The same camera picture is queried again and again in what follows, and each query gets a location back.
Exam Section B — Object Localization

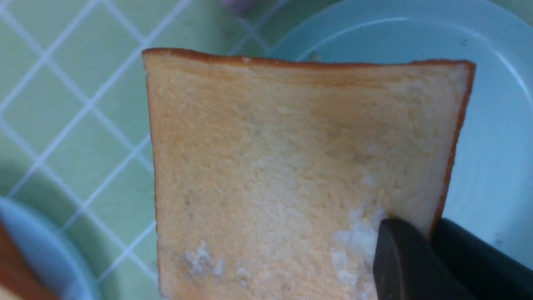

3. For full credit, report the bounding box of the left blue bread plate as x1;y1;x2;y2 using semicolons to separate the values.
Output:
0;196;103;300

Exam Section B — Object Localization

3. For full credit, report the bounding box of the centre light blue plate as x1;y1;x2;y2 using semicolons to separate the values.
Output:
261;0;533;268

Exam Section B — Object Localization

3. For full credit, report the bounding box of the toast slice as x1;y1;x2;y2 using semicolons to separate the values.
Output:
0;226;59;300
142;48;476;300

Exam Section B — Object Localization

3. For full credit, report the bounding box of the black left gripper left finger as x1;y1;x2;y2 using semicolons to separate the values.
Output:
373;219;475;300

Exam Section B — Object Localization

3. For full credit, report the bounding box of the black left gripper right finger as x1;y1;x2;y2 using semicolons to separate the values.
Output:
431;218;533;300

